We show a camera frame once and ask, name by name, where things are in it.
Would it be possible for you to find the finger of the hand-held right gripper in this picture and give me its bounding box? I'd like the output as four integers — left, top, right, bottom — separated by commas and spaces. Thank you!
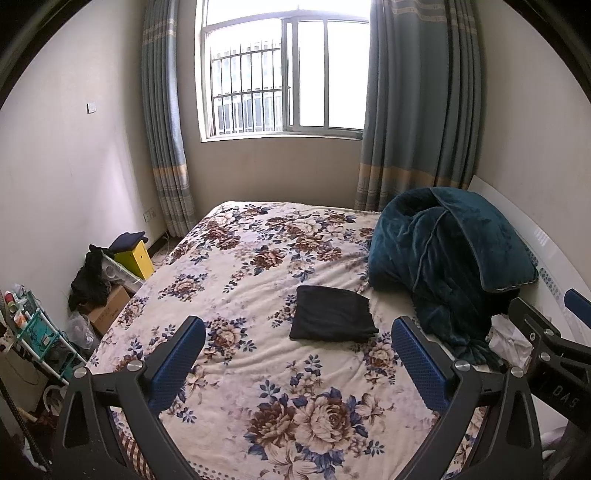
508, 298, 591, 370
564, 288, 591, 325

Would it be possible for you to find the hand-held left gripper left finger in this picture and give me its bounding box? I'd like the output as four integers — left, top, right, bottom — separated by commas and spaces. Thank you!
51, 315, 206, 480

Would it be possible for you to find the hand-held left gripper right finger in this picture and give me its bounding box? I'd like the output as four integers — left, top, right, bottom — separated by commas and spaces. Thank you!
392, 316, 543, 480

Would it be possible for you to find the black garment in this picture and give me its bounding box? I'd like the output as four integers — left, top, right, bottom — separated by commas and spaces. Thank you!
289, 285, 379, 343

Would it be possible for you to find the black clothes pile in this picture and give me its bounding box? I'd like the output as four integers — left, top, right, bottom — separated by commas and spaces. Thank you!
68, 244, 116, 311

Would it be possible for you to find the white headboard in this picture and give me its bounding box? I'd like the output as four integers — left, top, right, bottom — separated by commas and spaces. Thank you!
468, 174, 591, 352

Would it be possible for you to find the cardboard box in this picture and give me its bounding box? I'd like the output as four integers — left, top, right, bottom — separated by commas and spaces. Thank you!
85, 285, 131, 337

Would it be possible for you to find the plaid mattress cover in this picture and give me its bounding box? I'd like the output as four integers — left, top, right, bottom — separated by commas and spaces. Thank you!
113, 411, 155, 480

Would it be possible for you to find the clear plastic bag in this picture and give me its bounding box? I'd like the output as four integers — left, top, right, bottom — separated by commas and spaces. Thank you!
65, 311, 100, 354

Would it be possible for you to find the white storage box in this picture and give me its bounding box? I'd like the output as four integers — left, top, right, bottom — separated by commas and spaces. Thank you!
102, 256, 144, 292

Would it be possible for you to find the yellow box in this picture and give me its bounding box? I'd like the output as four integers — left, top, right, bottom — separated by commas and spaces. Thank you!
114, 240, 154, 281

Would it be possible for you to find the teal plush blanket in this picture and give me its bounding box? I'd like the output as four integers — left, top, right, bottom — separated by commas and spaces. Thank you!
368, 187, 540, 370

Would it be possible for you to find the bed with floral sheet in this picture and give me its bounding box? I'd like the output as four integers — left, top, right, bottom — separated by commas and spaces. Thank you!
85, 200, 490, 480

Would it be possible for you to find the navy cloth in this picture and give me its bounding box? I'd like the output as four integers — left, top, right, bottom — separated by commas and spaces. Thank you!
111, 232, 147, 254

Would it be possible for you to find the teal metal rack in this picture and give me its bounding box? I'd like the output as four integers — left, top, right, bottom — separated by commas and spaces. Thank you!
0, 286, 88, 384

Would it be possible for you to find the blue striped curtain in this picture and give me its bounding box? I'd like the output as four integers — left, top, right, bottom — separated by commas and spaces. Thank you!
355, 0, 485, 212
141, 0, 197, 238

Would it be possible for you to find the barred window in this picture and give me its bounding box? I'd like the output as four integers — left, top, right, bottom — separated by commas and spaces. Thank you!
196, 0, 372, 143

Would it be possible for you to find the white cable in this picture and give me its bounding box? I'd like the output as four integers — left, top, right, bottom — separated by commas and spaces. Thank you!
151, 233, 178, 266

